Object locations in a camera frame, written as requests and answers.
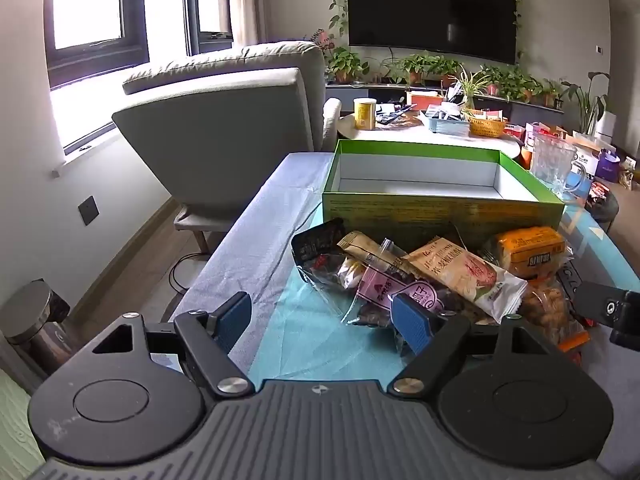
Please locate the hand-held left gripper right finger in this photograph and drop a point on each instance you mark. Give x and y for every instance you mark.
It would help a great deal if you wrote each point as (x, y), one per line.
(410, 322)

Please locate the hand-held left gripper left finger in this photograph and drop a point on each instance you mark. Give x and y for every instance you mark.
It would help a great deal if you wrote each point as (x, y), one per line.
(235, 317)

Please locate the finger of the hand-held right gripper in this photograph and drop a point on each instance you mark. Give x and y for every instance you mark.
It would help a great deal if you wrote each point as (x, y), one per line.
(600, 300)

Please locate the purple snack packet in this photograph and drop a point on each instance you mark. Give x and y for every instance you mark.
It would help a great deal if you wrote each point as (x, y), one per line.
(385, 287)

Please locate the clear bag of round snacks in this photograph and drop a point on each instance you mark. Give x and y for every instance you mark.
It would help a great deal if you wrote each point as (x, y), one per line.
(545, 305)

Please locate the long beige red-print packet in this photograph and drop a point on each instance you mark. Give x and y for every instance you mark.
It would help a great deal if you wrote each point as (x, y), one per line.
(465, 275)

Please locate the small white snack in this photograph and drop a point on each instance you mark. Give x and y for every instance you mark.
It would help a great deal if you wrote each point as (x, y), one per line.
(350, 272)

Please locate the orange bread packet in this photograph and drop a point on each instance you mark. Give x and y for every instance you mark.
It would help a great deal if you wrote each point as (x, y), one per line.
(530, 250)

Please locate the beige stick snack packet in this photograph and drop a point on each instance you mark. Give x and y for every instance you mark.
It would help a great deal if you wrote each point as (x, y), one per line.
(360, 247)

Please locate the black snack packet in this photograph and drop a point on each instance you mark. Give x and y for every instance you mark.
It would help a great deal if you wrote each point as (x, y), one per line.
(315, 245)

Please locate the green cardboard box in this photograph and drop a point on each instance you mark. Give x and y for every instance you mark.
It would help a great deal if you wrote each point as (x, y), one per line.
(425, 210)

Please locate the purple gift bag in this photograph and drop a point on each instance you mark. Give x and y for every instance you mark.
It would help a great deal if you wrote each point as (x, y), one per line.
(610, 167)

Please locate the white box with dark label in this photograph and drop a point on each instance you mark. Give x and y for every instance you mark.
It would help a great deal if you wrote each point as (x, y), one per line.
(586, 165)

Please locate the glass mug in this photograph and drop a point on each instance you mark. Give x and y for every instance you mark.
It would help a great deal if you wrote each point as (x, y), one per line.
(550, 165)

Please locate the white air purifier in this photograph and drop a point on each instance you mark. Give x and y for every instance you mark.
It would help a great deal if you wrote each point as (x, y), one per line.
(607, 125)

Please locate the red box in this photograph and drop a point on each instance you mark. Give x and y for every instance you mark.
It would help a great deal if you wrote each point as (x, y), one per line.
(547, 131)

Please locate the grey armchair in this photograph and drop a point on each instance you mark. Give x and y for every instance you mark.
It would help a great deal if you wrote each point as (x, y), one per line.
(210, 135)

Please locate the round white table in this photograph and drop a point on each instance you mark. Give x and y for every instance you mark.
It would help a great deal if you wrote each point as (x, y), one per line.
(400, 136)

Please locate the steel trash can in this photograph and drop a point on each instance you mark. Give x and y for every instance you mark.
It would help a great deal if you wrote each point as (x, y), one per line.
(40, 330)

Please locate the tall leafy plant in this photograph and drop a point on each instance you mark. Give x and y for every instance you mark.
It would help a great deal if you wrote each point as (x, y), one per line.
(587, 102)

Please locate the blue plastic basket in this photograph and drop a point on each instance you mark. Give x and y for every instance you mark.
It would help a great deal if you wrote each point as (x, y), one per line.
(445, 127)

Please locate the grey television cabinet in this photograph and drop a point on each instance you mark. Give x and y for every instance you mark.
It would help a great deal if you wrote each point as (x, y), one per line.
(530, 108)

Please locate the yellow woven basket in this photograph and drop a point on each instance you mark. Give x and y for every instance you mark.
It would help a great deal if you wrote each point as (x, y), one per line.
(487, 127)

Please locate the dark chopsticks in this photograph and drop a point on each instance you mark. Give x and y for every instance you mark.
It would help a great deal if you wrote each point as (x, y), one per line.
(395, 116)

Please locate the yellow can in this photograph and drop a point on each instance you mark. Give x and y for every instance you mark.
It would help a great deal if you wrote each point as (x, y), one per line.
(365, 115)

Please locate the small potted plant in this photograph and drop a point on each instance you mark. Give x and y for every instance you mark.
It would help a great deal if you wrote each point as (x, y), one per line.
(551, 92)

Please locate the orange box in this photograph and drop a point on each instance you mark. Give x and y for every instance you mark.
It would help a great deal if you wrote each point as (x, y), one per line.
(425, 99)

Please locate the potted pothos plant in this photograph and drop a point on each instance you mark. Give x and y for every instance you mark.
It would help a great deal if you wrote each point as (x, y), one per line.
(510, 82)
(430, 67)
(345, 65)

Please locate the spider plant in vase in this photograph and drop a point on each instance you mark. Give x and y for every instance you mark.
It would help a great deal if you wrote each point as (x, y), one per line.
(470, 87)

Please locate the red flower arrangement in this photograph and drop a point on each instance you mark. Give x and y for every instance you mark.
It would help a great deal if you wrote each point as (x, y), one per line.
(320, 42)

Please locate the large dark framed window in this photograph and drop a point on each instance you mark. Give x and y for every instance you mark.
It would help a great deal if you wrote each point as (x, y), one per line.
(100, 47)

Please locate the narrow dark framed window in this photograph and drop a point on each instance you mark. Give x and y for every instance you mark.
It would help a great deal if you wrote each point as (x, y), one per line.
(192, 10)

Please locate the beige curtain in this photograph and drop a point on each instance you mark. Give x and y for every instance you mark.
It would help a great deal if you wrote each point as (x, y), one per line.
(250, 0)

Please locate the dark wall socket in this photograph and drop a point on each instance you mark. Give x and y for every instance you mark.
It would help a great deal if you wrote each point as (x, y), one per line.
(90, 210)

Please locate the wall-mounted television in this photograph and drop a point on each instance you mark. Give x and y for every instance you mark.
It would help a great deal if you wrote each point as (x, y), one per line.
(430, 5)

